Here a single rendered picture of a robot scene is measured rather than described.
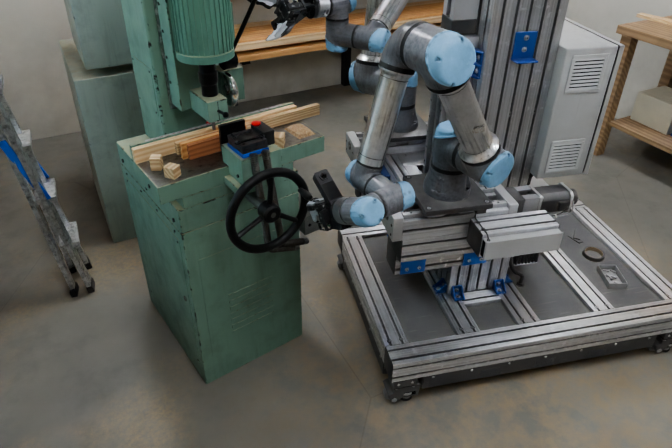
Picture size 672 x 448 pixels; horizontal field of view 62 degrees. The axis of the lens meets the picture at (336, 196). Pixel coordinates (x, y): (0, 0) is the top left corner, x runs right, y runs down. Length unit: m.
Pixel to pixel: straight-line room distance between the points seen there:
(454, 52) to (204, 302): 1.21
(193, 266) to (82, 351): 0.81
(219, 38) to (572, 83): 1.11
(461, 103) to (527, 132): 0.63
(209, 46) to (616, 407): 1.92
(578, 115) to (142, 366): 1.86
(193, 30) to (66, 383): 1.45
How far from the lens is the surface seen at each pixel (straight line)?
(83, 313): 2.74
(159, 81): 1.99
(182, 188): 1.75
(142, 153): 1.86
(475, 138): 1.54
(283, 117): 2.03
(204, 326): 2.11
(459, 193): 1.78
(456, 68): 1.35
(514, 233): 1.86
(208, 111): 1.83
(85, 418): 2.35
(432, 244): 1.87
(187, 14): 1.71
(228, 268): 2.00
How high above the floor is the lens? 1.77
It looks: 32 degrees down
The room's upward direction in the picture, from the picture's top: 1 degrees clockwise
